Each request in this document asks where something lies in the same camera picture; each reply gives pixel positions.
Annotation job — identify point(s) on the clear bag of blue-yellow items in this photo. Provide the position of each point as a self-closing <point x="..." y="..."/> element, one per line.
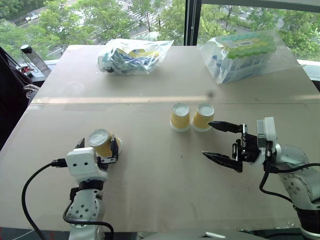
<point x="132" y="58"/>

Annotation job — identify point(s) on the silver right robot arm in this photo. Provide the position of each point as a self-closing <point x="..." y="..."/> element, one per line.
<point x="300" y="180"/>

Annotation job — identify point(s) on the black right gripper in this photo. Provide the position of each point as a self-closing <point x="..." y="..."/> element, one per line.
<point x="250" y="148"/>

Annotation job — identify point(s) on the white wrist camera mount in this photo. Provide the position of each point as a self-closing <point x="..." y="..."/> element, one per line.
<point x="268" y="132"/>
<point x="82" y="162"/>

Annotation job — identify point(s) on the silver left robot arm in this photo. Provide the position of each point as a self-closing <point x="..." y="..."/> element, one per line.
<point x="85" y="207"/>

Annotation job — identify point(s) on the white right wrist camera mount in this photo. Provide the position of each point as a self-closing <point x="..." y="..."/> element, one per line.
<point x="268" y="132"/>

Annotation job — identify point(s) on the dark window frame post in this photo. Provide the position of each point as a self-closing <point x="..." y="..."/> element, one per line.
<point x="193" y="22"/>

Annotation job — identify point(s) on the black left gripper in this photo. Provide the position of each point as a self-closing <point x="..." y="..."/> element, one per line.
<point x="106" y="161"/>

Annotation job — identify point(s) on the clear bag with green-topped pack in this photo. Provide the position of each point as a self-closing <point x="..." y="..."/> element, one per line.
<point x="242" y="57"/>

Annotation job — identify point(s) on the clear water bottle black lid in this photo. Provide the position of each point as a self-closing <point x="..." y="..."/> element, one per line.
<point x="35" y="58"/>

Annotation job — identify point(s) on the yellow paper cup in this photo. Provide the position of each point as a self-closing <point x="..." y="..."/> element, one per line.
<point x="101" y="142"/>
<point x="179" y="118"/>
<point x="202" y="117"/>

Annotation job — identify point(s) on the small red gadget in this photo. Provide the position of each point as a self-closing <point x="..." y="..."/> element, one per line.
<point x="25" y="70"/>

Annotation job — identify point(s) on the dark fabric bag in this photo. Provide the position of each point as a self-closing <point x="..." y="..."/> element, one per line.
<point x="11" y="100"/>

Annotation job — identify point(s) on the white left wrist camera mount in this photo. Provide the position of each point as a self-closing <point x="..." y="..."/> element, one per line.
<point x="82" y="162"/>

